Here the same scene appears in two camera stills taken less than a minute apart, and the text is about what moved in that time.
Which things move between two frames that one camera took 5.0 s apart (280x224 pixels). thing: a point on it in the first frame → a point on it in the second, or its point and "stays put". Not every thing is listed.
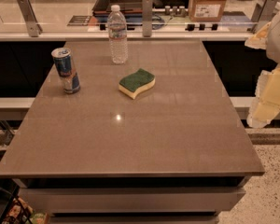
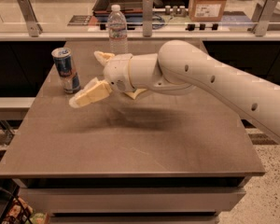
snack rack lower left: (21, 212) stays put
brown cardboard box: (207, 3) stays put
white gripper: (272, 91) → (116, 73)
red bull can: (62, 57) stays put
